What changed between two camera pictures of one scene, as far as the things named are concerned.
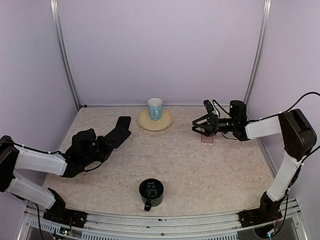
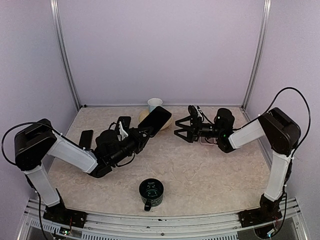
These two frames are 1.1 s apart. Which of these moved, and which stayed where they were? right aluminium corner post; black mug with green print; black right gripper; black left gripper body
Moved: black left gripper body; black right gripper
Stayed: black mug with green print; right aluminium corner post
